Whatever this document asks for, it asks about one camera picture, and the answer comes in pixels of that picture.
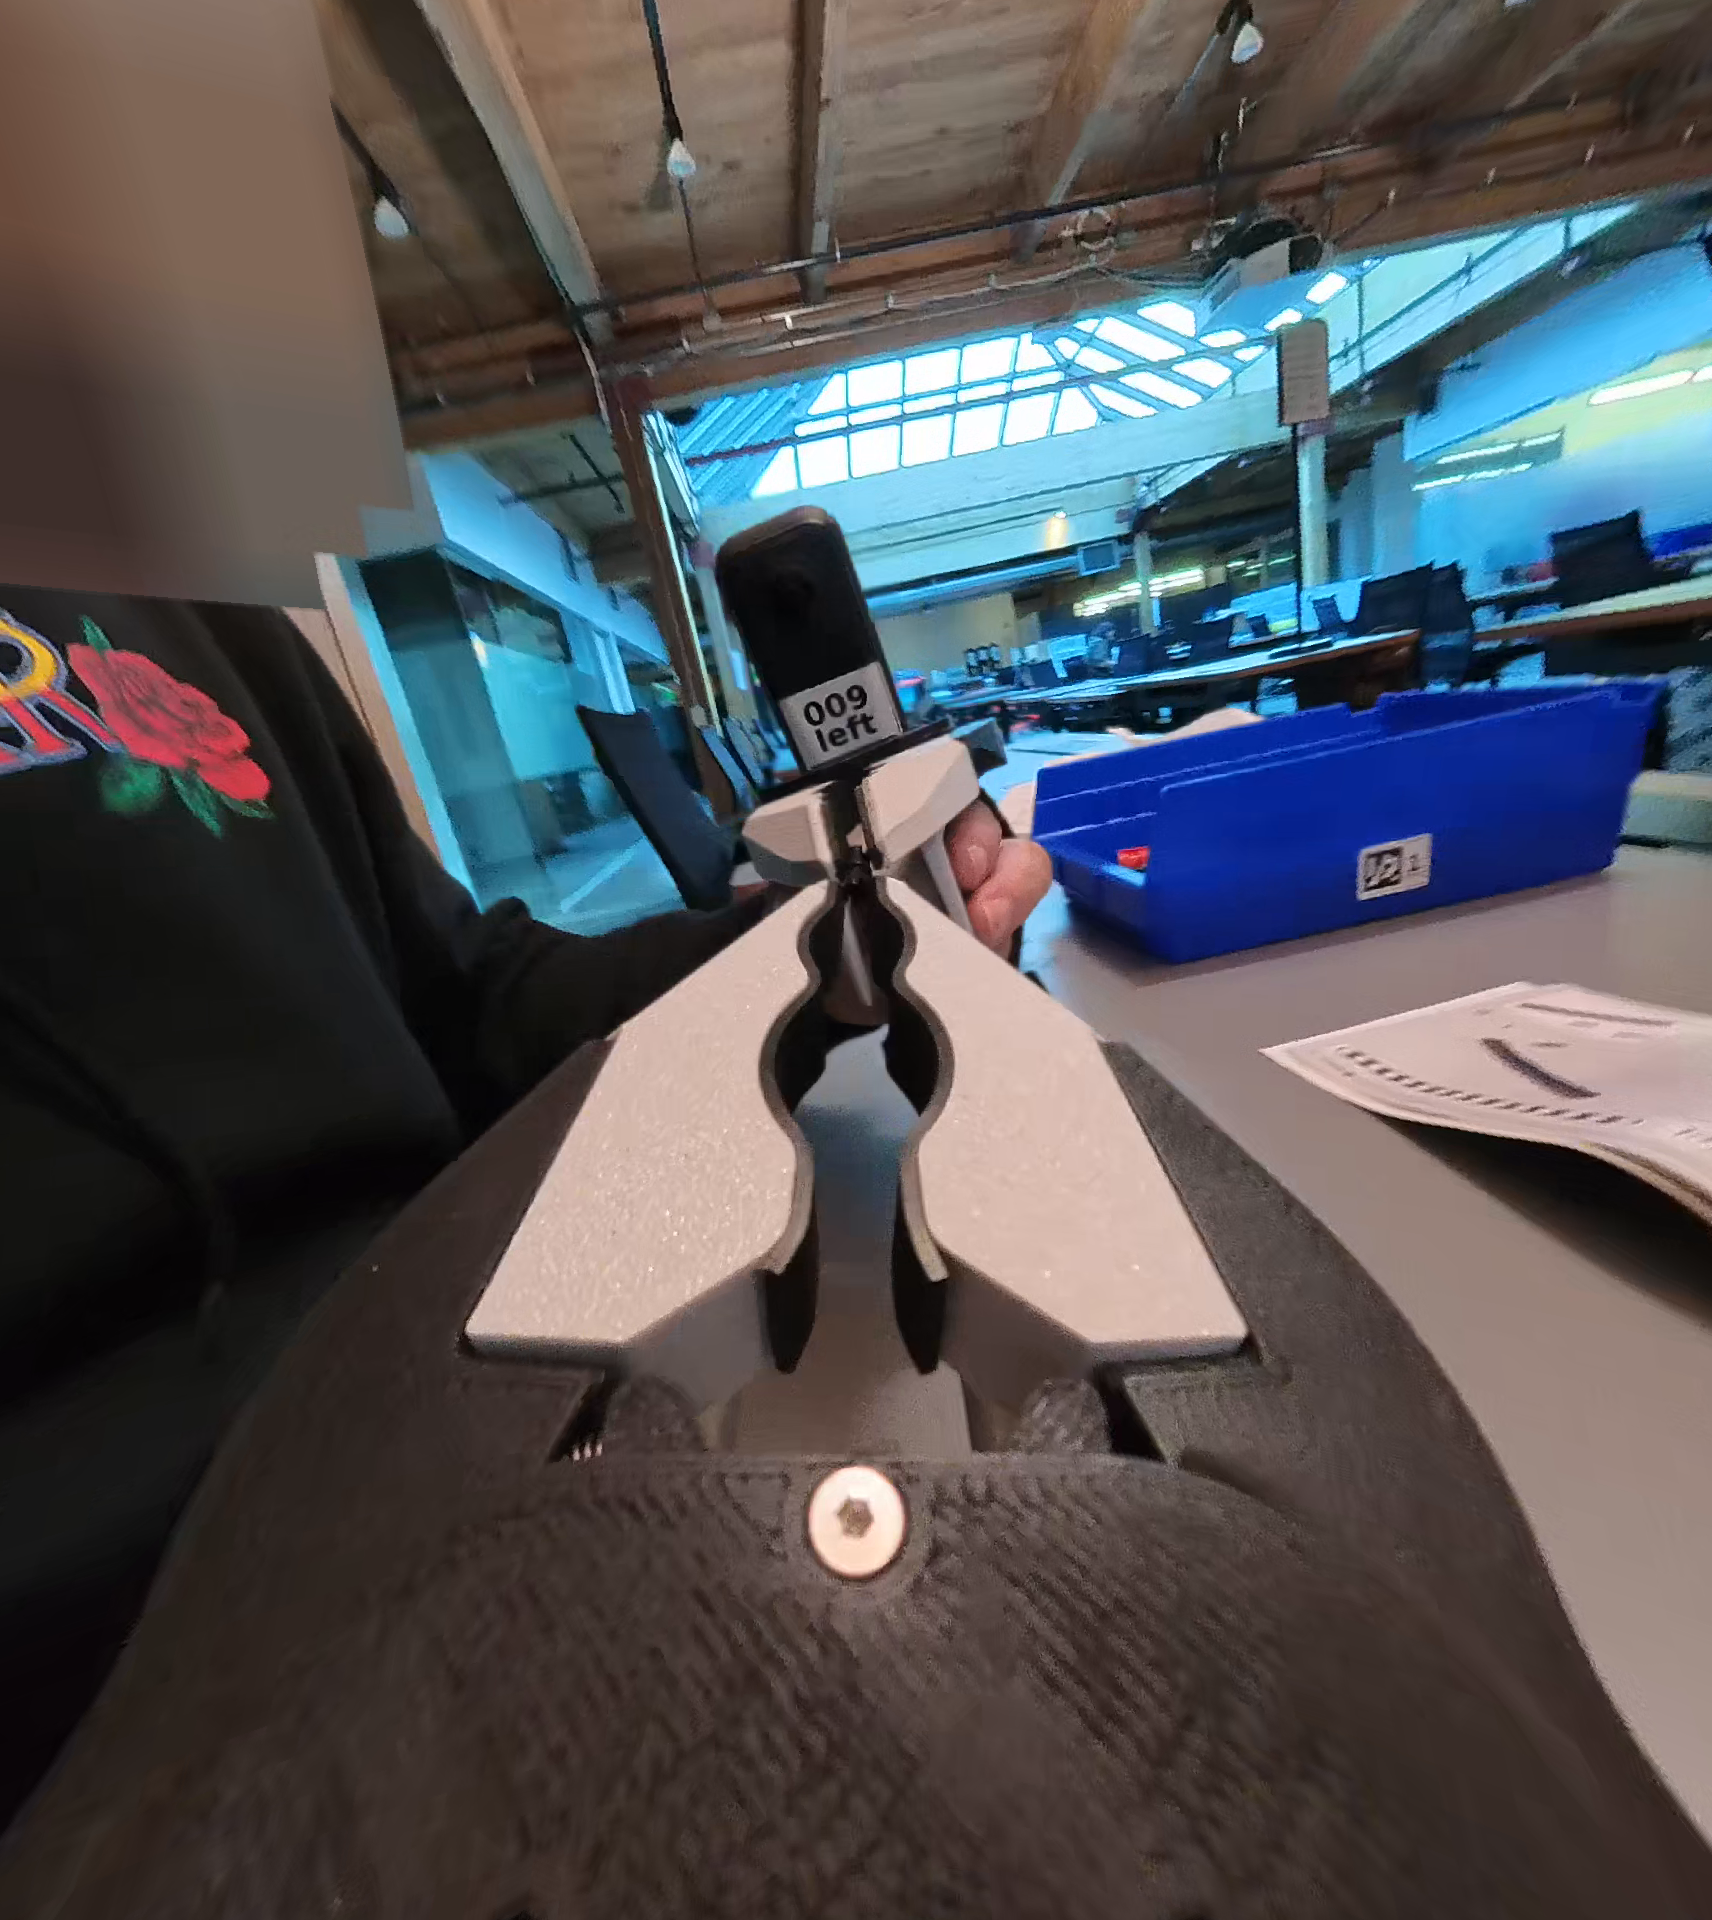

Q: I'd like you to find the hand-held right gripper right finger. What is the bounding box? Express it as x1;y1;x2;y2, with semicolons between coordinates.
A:
868;881;1253;1374

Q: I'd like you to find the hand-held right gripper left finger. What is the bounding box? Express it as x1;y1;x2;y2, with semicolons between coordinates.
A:
463;877;851;1378

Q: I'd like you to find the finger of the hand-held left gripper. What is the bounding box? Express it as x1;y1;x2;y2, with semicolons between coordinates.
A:
741;784;863;889
861;741;982;929

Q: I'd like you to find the person's left forearm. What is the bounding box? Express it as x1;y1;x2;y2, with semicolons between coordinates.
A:
443;881;806;1097

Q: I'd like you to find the person's left hand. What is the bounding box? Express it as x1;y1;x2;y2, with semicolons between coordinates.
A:
943;827;1057;962

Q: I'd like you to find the long background work table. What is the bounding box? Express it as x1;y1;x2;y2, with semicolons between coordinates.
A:
939;626;1425;719
1469;571;1712;650

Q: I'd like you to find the blue plastic bin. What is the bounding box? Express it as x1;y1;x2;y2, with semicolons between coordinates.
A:
1031;677;1671;966

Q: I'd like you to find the white instruction booklet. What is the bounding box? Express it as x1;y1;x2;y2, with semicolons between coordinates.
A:
1262;979;1712;1348

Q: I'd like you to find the person's black printed sweatshirt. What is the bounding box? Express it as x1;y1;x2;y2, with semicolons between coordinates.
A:
0;573;619;1920

